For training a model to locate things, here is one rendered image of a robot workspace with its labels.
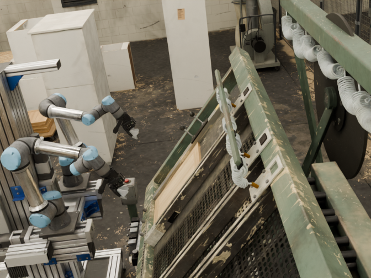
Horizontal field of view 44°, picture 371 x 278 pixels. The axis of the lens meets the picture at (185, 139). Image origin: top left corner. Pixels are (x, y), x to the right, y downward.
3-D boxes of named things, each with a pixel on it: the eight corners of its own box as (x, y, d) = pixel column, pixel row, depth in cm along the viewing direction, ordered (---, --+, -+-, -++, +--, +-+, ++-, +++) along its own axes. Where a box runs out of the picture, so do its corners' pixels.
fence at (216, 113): (157, 198, 339) (153, 195, 338) (231, 95, 303) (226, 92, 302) (157, 202, 335) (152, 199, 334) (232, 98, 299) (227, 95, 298)
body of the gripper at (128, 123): (136, 127, 316) (125, 113, 311) (126, 133, 318) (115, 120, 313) (137, 122, 322) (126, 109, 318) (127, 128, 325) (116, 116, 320)
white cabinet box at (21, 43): (33, 63, 765) (21, 19, 733) (68, 58, 764) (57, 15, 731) (20, 79, 694) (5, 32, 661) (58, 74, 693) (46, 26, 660)
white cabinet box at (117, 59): (105, 84, 849) (96, 46, 816) (136, 80, 847) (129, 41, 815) (101, 92, 808) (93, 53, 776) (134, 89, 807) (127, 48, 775)
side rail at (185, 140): (165, 183, 363) (153, 176, 360) (247, 69, 321) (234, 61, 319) (165, 187, 358) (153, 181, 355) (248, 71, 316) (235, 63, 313)
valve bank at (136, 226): (132, 234, 354) (126, 209, 343) (150, 233, 354) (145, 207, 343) (125, 282, 310) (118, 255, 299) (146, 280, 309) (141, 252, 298)
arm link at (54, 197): (68, 204, 299) (63, 187, 292) (59, 217, 287) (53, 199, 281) (51, 204, 301) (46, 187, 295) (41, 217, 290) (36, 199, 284)
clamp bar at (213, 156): (154, 238, 297) (121, 223, 291) (264, 92, 252) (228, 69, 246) (154, 249, 288) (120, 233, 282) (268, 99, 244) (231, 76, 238)
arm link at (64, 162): (58, 174, 336) (53, 158, 330) (69, 164, 347) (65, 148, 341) (72, 175, 332) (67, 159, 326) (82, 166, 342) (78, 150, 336)
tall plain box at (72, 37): (78, 139, 651) (46, 14, 571) (120, 134, 649) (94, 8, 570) (65, 172, 570) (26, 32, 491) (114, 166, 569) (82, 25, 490)
